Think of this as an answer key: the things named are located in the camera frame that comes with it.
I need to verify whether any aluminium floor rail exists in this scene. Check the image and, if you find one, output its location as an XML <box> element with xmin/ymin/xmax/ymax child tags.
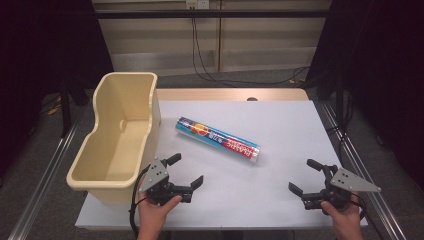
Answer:
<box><xmin>7</xmin><ymin>106</ymin><xmax>88</xmax><ymax>240</ymax></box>
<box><xmin>318</xmin><ymin>99</ymin><xmax>408</xmax><ymax>240</ymax></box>

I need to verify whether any white wall socket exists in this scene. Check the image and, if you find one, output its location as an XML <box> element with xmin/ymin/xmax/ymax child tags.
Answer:
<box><xmin>185</xmin><ymin>0</ymin><xmax>211</xmax><ymax>10</ymax></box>

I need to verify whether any cream plastic bin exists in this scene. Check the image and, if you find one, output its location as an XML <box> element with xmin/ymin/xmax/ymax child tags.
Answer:
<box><xmin>65</xmin><ymin>71</ymin><xmax>162</xmax><ymax>205</ymax></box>

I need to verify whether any wooden table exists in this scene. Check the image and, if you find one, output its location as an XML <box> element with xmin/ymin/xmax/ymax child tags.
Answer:
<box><xmin>155</xmin><ymin>87</ymin><xmax>310</xmax><ymax>102</ymax></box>

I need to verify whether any black hanging cable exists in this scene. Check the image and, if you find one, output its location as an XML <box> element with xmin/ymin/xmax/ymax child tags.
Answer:
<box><xmin>190</xmin><ymin>7</ymin><xmax>312</xmax><ymax>87</ymax></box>

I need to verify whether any black metal stand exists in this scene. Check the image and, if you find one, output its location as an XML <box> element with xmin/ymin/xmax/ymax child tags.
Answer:
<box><xmin>59</xmin><ymin>74</ymin><xmax>74</xmax><ymax>138</ymax></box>

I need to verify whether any black horizontal bar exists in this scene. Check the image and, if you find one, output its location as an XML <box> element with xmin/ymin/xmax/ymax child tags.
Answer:
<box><xmin>94</xmin><ymin>9</ymin><xmax>330</xmax><ymax>20</ymax></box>

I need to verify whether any person's right hand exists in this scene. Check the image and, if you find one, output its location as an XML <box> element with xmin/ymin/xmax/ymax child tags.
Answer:
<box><xmin>320</xmin><ymin>190</ymin><xmax>364</xmax><ymax>234</ymax></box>

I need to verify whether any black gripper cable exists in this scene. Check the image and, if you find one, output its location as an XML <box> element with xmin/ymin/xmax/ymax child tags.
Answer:
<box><xmin>128</xmin><ymin>163</ymin><xmax>152</xmax><ymax>240</ymax></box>
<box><xmin>348</xmin><ymin>191</ymin><xmax>368</xmax><ymax>222</ymax></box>

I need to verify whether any blue foil wrap box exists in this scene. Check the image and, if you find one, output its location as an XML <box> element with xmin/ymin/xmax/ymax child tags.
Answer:
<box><xmin>174</xmin><ymin>116</ymin><xmax>261</xmax><ymax>164</ymax></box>

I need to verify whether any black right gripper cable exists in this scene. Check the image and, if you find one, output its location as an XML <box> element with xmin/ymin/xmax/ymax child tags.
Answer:
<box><xmin>348</xmin><ymin>191</ymin><xmax>368</xmax><ymax>222</ymax></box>

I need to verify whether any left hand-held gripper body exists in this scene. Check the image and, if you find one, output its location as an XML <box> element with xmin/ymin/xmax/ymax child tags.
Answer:
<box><xmin>138</xmin><ymin>158</ymin><xmax>195</xmax><ymax>206</ymax></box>

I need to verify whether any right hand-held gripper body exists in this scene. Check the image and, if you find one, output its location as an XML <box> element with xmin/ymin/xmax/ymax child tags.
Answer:
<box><xmin>301</xmin><ymin>164</ymin><xmax>382</xmax><ymax>212</ymax></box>

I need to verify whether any black curtain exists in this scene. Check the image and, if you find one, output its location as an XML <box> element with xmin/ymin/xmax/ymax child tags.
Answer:
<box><xmin>304</xmin><ymin>0</ymin><xmax>424</xmax><ymax>193</ymax></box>
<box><xmin>0</xmin><ymin>0</ymin><xmax>115</xmax><ymax>181</ymax></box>

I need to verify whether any person's left hand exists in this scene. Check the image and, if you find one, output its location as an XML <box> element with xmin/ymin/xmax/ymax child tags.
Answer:
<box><xmin>136</xmin><ymin>176</ymin><xmax>184</xmax><ymax>234</ymax></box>

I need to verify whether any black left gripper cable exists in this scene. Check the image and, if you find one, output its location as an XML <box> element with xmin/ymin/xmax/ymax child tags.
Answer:
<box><xmin>128</xmin><ymin>163</ymin><xmax>152</xmax><ymax>240</ymax></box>

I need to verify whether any white table mat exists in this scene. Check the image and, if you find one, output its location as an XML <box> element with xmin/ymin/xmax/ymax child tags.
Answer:
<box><xmin>74</xmin><ymin>99</ymin><xmax>368</xmax><ymax>232</ymax></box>

